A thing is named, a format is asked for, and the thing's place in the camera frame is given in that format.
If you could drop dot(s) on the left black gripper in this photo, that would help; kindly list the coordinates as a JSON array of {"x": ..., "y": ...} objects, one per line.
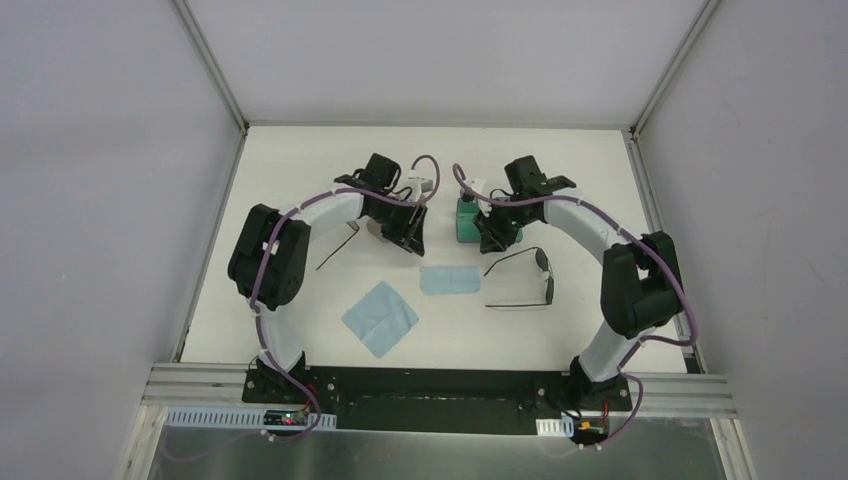
[{"x": 403, "y": 225}]

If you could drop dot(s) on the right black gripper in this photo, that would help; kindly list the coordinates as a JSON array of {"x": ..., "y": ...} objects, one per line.
[{"x": 492, "y": 239}]

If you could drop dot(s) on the blue-green glasses case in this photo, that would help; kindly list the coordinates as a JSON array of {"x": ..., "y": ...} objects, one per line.
[{"x": 466, "y": 222}]

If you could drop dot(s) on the blue cleaning cloth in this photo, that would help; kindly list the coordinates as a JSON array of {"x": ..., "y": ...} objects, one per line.
[
  {"x": 380, "y": 319},
  {"x": 449, "y": 280}
]

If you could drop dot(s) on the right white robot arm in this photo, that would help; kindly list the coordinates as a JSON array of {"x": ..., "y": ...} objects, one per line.
[{"x": 640, "y": 288}]

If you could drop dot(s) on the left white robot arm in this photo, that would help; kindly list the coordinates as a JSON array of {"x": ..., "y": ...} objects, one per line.
[{"x": 268, "y": 263}]

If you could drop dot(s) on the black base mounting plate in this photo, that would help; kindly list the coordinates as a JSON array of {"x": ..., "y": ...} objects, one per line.
[{"x": 488, "y": 402}]

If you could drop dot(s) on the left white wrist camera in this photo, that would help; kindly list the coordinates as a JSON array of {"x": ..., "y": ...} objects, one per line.
[{"x": 419, "y": 188}]

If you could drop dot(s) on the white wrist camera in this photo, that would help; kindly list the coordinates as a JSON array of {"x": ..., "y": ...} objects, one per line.
[
  {"x": 474, "y": 193},
  {"x": 419, "y": 188}
]

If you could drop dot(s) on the right thin-frame sunglasses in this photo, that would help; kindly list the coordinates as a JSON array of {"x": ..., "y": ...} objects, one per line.
[{"x": 525, "y": 278}]

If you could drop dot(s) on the thin-frame sunglasses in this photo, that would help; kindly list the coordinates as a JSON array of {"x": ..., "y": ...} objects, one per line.
[
  {"x": 525, "y": 278},
  {"x": 355, "y": 229}
]

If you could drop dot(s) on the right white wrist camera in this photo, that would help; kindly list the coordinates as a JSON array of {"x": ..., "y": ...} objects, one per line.
[{"x": 474, "y": 193}]

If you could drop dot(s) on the left thin-frame sunglasses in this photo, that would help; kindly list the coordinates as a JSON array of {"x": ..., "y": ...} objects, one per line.
[{"x": 355, "y": 229}]

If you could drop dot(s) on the right white cable duct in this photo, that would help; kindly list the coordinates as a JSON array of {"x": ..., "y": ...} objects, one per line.
[{"x": 562, "y": 426}]

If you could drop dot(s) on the white cable duct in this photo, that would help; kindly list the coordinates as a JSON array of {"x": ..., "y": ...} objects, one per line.
[
  {"x": 276, "y": 419},
  {"x": 562, "y": 426}
]

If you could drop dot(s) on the left white cable duct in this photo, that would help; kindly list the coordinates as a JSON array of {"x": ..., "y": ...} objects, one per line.
[{"x": 276, "y": 419}]

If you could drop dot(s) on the aluminium front rail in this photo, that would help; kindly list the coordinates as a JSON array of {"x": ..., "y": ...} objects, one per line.
[{"x": 666, "y": 394}]

